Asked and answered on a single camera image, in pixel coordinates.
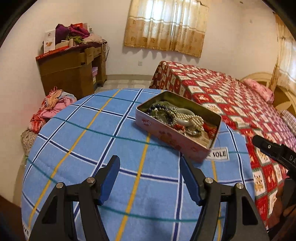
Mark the dark purple bead bracelet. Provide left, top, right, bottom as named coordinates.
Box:
left=146, top=104, right=167, bottom=115

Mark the right side window curtain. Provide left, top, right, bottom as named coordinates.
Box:
left=269, top=15, right=295, bottom=94

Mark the white product box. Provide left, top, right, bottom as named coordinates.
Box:
left=43, top=29, right=56, bottom=53

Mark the silver wrist watch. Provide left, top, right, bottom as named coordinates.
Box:
left=185, top=126, right=202, bottom=137

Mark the clothes pile on desk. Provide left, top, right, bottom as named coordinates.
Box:
left=55, top=24, right=103, bottom=45

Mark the long pearl necklace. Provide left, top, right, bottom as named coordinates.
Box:
left=152, top=106, right=205, bottom=133

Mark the brown wooden desk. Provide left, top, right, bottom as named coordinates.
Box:
left=36, top=42, right=107, bottom=99

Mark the pale jade bangle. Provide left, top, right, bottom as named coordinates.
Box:
left=176, top=108, right=195, bottom=127

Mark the pink pillow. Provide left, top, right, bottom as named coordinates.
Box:
left=242, top=78, right=274, bottom=104

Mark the pink metal tin box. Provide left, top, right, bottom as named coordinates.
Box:
left=135, top=91, right=222, bottom=162

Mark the coin charm red tassel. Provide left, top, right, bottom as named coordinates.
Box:
left=203, top=122, right=218, bottom=140

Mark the beige window curtain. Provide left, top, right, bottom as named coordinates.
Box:
left=123, top=0, right=211, bottom=58

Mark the blue plaid cloth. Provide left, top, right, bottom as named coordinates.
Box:
left=21, top=88, right=255, bottom=241

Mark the grey stone bead bracelet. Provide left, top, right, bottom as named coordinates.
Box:
left=162, top=108, right=178, bottom=126

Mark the pile of pink clothes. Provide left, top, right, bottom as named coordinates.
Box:
left=29, top=86, right=77, bottom=133

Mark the dark green jade bracelet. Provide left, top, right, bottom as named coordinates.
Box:
left=159, top=100, right=179, bottom=110

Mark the cream wooden headboard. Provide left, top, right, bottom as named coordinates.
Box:
left=240, top=72, right=296, bottom=116

